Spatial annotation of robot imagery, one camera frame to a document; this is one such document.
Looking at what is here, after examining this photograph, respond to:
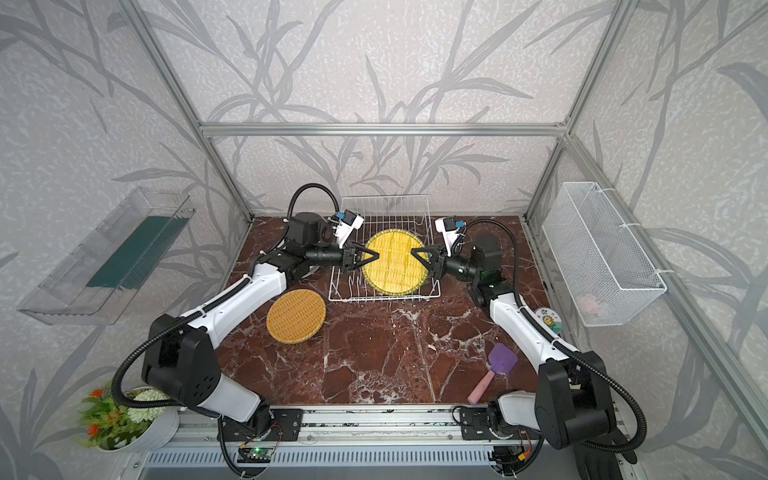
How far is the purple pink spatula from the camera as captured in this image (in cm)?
79

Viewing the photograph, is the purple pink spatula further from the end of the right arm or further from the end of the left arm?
the end of the left arm

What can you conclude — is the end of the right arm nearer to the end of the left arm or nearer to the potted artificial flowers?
the end of the left arm

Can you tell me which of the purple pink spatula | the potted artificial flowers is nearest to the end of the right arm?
the purple pink spatula
